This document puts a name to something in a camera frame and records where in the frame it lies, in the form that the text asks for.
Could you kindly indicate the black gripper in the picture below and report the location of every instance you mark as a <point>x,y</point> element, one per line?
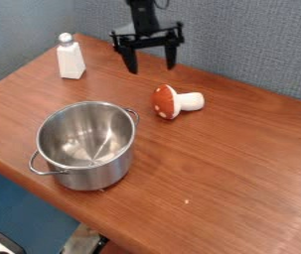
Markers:
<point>127,40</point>

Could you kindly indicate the red and white toy mushroom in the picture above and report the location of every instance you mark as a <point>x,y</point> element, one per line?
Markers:
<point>168,102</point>

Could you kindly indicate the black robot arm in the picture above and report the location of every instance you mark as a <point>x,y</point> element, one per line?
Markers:
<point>146,33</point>

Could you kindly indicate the stainless steel pot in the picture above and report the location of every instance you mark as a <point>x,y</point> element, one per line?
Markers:
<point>84,141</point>

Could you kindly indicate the white salt shaker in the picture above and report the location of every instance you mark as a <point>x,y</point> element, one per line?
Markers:
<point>71,64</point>

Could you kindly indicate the grey table leg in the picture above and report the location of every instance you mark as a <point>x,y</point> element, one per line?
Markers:
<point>85,241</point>

